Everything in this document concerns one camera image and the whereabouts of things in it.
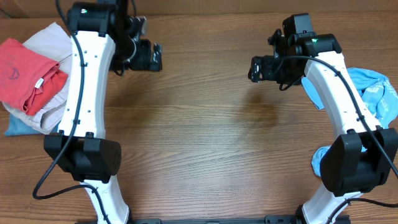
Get red printed t-shirt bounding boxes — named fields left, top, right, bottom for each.
left=1, top=38, right=68, bottom=116

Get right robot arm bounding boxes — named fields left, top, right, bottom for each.
left=248, top=13, right=397, bottom=224

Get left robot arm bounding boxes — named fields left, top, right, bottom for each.
left=44, top=0, right=162, bottom=223

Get beige folded trousers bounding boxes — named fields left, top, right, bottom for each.
left=1, top=22, right=72, bottom=136

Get light blue t-shirt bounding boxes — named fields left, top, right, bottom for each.
left=302, top=67, right=397, bottom=177

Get folded blue jeans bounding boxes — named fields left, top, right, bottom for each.
left=5, top=114, right=60, bottom=136

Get right black cable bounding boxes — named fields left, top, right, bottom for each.
left=273, top=55, right=398, bottom=224

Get black cable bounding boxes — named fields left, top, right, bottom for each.
left=273, top=55, right=398, bottom=224
left=32, top=0, right=137, bottom=224

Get left black cable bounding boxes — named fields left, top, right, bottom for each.
left=32, top=0, right=137, bottom=224

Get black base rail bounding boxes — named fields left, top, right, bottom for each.
left=127, top=215, right=303, bottom=224

